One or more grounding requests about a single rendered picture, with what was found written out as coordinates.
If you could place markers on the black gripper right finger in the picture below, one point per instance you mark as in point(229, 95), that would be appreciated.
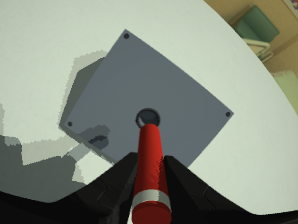
point(195, 202)

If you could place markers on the dark red peg with grey band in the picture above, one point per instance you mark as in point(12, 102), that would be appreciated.
point(151, 204)

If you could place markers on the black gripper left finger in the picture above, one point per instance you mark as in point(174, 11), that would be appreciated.
point(107, 200)

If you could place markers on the grey sloped panel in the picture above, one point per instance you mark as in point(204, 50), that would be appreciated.
point(135, 86)

